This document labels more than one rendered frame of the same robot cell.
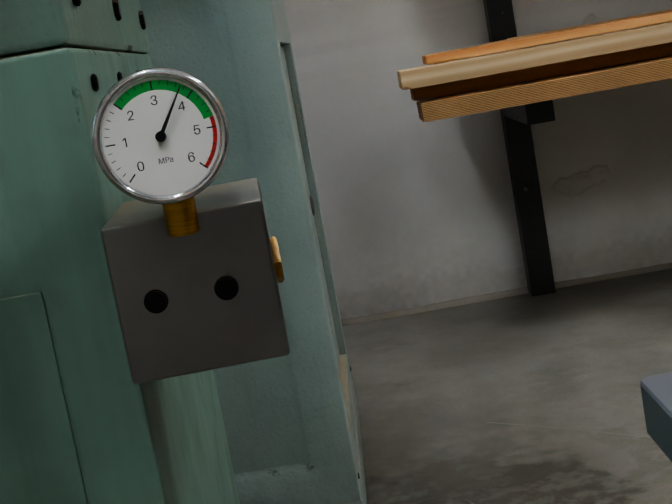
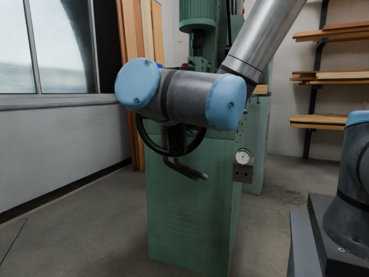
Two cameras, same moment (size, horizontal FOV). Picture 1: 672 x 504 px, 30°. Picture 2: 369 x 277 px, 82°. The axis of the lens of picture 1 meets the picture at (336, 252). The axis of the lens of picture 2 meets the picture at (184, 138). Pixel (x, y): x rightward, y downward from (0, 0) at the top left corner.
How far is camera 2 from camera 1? 0.33 m
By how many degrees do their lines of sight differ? 23
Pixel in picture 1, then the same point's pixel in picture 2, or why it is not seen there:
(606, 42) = (330, 120)
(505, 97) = (307, 126)
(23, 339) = (221, 171)
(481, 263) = (295, 150)
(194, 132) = (246, 157)
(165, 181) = (241, 161)
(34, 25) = (231, 137)
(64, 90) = (233, 145)
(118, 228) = (235, 164)
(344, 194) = (273, 133)
